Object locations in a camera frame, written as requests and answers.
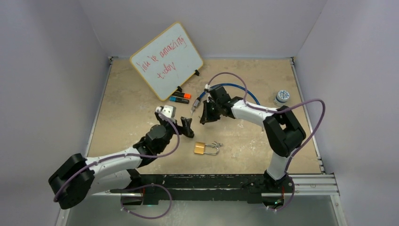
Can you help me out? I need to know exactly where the blue cable lock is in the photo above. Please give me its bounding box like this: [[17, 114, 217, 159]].
[[190, 83, 261, 117]]

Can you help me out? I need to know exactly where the silver key bunch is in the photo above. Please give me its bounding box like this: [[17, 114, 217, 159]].
[[212, 141, 223, 147]]

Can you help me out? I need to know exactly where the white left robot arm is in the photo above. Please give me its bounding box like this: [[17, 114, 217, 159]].
[[48, 114, 194, 210]]

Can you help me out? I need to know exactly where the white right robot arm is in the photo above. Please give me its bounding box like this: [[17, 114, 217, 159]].
[[200, 85, 306, 192]]

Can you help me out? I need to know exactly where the brass padlock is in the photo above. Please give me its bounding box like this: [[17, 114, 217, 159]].
[[193, 142, 219, 155]]

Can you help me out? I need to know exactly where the orange-capped black marker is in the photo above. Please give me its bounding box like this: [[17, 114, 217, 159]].
[[172, 91, 191, 99]]

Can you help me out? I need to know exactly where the blue-capped black marker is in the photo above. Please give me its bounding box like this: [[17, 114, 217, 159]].
[[169, 96, 190, 104]]

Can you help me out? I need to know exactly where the white dry-erase board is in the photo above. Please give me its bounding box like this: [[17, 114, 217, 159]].
[[129, 22, 204, 101]]

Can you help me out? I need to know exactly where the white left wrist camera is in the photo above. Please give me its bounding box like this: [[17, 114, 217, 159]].
[[155, 105, 176, 121]]

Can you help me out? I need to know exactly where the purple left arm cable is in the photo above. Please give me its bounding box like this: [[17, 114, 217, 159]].
[[53, 112, 181, 203]]

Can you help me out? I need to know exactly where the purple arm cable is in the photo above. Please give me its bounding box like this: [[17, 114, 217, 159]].
[[206, 72, 326, 213], [53, 112, 181, 203]]

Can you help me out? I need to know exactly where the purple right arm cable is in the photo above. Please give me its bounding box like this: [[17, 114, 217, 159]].
[[206, 72, 326, 213]]

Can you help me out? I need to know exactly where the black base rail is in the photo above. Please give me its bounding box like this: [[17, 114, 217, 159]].
[[110, 173, 297, 207]]

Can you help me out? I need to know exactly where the aluminium frame rail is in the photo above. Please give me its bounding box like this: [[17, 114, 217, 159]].
[[291, 174, 339, 196]]

